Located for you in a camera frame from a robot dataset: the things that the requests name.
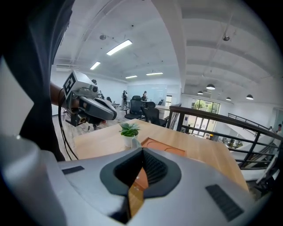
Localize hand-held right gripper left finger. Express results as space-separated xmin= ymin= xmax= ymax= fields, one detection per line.
xmin=57 ymin=147 xmax=145 ymax=226

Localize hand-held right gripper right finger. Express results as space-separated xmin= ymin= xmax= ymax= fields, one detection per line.
xmin=129 ymin=147 xmax=265 ymax=226

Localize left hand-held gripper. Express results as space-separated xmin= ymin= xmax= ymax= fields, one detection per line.
xmin=62 ymin=70 xmax=118 ymax=128

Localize orange wooden organizer box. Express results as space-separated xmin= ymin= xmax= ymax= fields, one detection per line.
xmin=133 ymin=136 xmax=187 ymax=194

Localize person's left forearm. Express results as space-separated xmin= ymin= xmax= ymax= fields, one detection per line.
xmin=50 ymin=81 xmax=67 ymax=109

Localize black office chair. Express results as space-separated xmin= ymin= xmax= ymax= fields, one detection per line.
xmin=124 ymin=95 xmax=144 ymax=121
xmin=141 ymin=101 xmax=169 ymax=128

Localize green potted plant white pot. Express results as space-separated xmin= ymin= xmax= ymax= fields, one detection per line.
xmin=119 ymin=122 xmax=141 ymax=148

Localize light wooden table white legs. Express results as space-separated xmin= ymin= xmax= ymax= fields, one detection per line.
xmin=73 ymin=118 xmax=250 ymax=193

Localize long ceiling tube light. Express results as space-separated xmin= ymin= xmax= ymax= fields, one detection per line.
xmin=106 ymin=39 xmax=133 ymax=56

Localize black metal railing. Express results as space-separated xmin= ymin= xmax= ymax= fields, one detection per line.
xmin=166 ymin=105 xmax=283 ymax=171

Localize person's black clothing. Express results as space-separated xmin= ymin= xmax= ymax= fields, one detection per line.
xmin=0 ymin=0 xmax=75 ymax=162

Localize large window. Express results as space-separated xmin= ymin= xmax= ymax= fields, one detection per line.
xmin=191 ymin=98 xmax=221 ymax=114

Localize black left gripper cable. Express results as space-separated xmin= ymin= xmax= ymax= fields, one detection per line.
xmin=57 ymin=87 xmax=80 ymax=161

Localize wall whiteboard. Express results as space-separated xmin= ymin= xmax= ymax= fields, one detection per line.
xmin=126 ymin=84 xmax=168 ymax=100

